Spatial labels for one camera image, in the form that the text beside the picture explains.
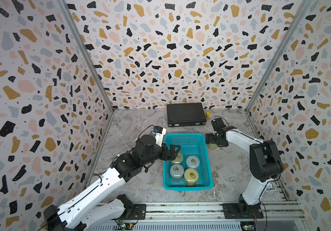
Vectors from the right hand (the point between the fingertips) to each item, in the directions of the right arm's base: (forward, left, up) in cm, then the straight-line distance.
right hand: (213, 140), depth 98 cm
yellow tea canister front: (-26, +16, +5) cm, 31 cm away
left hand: (-19, +25, +23) cm, 39 cm away
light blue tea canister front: (-24, +24, +4) cm, 34 cm away
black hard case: (+24, +18, +1) cm, 30 cm away
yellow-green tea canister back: (-4, +1, -1) cm, 4 cm away
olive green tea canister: (-17, +23, +5) cm, 29 cm away
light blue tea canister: (-19, +15, +6) cm, 25 cm away
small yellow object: (+27, 0, -2) cm, 27 cm away
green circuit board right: (-47, -11, -6) cm, 48 cm away
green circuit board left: (-49, +49, -3) cm, 69 cm away
